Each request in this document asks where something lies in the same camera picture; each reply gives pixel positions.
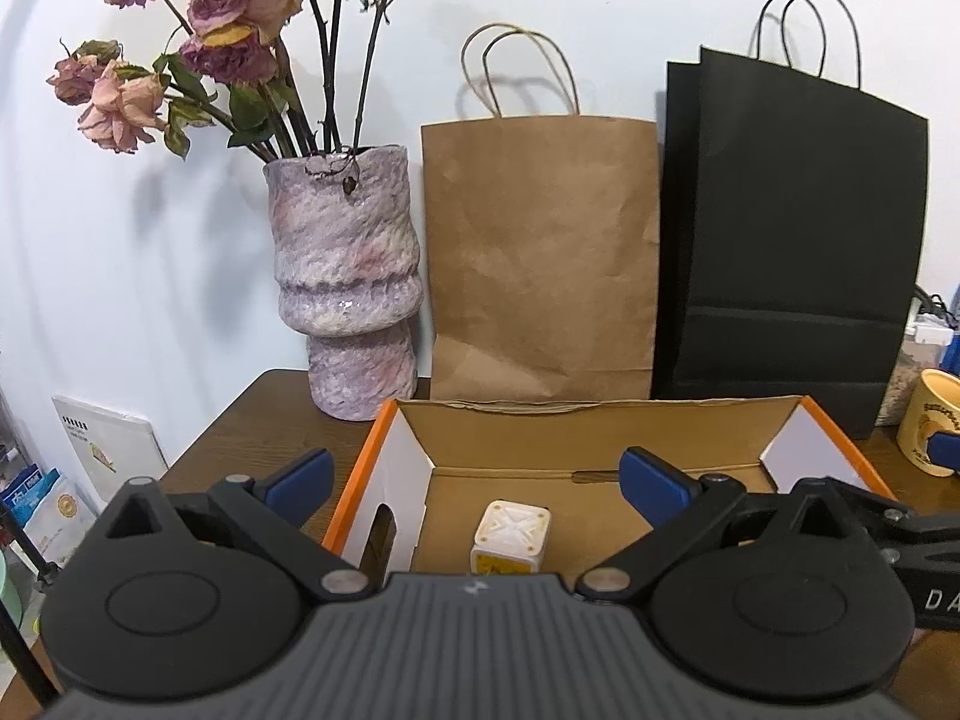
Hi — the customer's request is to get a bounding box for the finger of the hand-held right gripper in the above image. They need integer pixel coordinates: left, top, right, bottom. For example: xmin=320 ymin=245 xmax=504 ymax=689
xmin=928 ymin=430 xmax=960 ymax=475
xmin=821 ymin=475 xmax=960 ymax=542

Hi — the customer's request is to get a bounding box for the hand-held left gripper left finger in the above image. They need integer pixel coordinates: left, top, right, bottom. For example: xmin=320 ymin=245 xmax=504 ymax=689
xmin=99 ymin=448 xmax=377 ymax=605

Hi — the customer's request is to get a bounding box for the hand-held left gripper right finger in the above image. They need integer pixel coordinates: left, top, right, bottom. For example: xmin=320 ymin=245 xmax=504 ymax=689
xmin=574 ymin=446 xmax=872 ymax=605

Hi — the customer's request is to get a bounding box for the orange cardboard box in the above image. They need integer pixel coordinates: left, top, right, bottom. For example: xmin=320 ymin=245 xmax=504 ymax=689
xmin=321 ymin=394 xmax=898 ymax=587

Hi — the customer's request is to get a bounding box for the yellow ceramic mug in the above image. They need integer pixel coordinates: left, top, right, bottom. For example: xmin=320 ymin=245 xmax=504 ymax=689
xmin=895 ymin=368 xmax=960 ymax=478

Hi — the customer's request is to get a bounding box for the clear jar of grains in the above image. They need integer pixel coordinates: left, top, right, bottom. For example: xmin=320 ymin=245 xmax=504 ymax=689
xmin=874 ymin=343 xmax=940 ymax=428

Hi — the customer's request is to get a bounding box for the white yellow cube container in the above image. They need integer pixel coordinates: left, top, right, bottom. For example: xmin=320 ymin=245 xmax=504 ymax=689
xmin=469 ymin=499 xmax=553 ymax=575

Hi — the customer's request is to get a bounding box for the white booklet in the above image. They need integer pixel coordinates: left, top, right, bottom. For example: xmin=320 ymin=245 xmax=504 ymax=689
xmin=51 ymin=393 xmax=170 ymax=515

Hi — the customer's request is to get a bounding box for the purple textured ceramic vase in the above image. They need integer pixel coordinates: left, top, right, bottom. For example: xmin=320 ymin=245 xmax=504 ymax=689
xmin=262 ymin=145 xmax=425 ymax=422

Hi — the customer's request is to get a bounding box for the brown paper bag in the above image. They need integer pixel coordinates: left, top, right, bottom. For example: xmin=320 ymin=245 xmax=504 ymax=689
xmin=420 ymin=24 xmax=662 ymax=403

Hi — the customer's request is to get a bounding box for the blue white packet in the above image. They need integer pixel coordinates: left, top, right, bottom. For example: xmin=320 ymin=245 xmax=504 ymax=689
xmin=0 ymin=468 xmax=99 ymax=568

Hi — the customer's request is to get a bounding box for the black paper bag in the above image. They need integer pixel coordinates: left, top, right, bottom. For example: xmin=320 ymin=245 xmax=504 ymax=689
xmin=652 ymin=0 xmax=930 ymax=442

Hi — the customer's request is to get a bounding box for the pale green object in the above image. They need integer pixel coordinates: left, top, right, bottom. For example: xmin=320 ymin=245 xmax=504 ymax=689
xmin=0 ymin=546 xmax=28 ymax=640

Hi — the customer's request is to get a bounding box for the dried rose bouquet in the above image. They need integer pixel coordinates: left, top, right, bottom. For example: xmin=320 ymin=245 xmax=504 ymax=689
xmin=46 ymin=0 xmax=428 ymax=166

